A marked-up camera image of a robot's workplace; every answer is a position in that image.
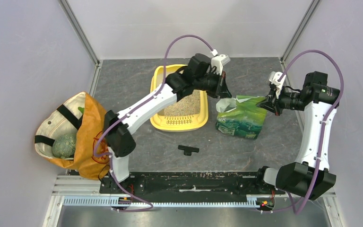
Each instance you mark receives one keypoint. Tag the green round melon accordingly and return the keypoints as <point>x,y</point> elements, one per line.
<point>65,146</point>

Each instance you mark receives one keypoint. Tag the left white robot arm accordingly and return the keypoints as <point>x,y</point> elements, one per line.
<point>201,73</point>

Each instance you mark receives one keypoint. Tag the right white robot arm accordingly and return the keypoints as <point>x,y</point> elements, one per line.
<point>315,100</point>

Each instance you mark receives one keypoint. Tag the aluminium frame rail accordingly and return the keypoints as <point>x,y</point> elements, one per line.
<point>75,185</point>

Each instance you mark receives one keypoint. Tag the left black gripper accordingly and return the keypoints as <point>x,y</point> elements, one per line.
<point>224,92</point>

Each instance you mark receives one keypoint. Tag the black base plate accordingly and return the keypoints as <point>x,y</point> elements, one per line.
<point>185,197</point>

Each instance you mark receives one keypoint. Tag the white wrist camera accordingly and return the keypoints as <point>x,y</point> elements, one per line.
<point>276,80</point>
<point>218,61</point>

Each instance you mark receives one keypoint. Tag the orange tote bag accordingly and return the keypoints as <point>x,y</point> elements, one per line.
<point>84,116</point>

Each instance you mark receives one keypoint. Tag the yellow litter box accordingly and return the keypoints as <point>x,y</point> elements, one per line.
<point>188,114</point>

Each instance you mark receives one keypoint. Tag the black plastic clip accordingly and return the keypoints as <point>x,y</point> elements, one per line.
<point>187,151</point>

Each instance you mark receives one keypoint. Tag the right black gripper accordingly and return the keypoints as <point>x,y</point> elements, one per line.
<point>267,103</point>

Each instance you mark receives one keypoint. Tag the green litter bag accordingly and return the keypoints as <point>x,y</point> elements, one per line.
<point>239,116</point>

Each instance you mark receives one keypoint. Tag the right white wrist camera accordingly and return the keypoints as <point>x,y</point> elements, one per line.
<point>276,80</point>

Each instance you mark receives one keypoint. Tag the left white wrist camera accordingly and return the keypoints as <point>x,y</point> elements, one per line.
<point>218,61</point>

